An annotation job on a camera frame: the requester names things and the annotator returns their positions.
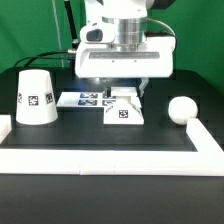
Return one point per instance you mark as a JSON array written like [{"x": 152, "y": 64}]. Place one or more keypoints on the white lamp bulb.
[{"x": 181, "y": 109}]

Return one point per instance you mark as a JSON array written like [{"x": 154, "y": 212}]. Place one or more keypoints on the white foam border frame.
[{"x": 206, "y": 160}]

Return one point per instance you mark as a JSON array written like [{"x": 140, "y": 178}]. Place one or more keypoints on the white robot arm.
[{"x": 115, "y": 42}]

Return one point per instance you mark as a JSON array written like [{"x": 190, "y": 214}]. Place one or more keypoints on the white lamp shade cone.
[{"x": 35, "y": 98}]

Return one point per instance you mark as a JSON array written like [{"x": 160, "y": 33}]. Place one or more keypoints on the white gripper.
[{"x": 153, "y": 58}]

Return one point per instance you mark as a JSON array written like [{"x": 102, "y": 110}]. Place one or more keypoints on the white lamp base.
[{"x": 126, "y": 110}]

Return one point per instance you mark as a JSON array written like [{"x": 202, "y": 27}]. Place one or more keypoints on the white marker sheet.
[{"x": 84, "y": 99}]

